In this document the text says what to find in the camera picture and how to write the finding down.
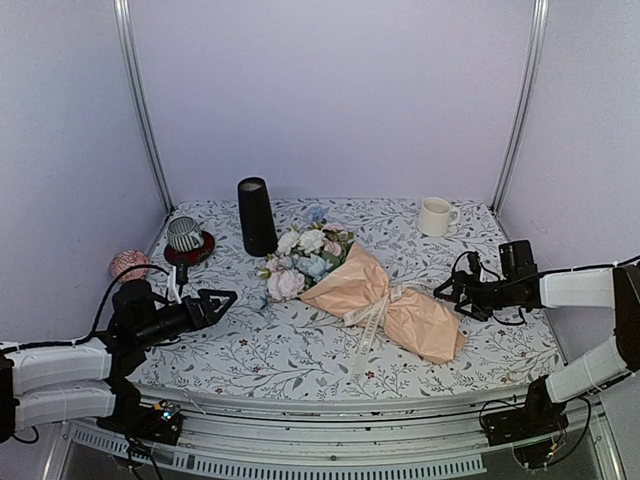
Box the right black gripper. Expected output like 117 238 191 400
435 271 518 322

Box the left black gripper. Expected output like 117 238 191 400
135 289 238 349

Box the cream printed ribbon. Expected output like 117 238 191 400
342 281 424 384

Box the peach paper flower bouquet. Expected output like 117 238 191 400
258 211 466 375

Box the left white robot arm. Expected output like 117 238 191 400
1 280 237 445

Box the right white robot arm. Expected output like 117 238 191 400
434 263 639 436

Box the black cylindrical vase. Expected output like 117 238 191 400
237 177 278 257

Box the red round coaster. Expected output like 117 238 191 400
163 231 215 267

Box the striped black white cup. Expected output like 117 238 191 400
167 216 204 253

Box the cream ceramic mug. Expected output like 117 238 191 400
417 197 461 237

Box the pink patterned ball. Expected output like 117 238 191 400
109 250 149 283

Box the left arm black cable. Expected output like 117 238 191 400
14 263 171 351

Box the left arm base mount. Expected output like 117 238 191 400
96 397 184 446

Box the aluminium front rail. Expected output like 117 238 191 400
43 387 629 479

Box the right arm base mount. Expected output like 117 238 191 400
479 403 569 470

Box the right aluminium frame post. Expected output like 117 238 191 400
490 0 549 217

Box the aluminium frame post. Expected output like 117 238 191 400
113 0 174 215
490 0 549 217

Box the left aluminium frame post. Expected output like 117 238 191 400
113 0 174 215

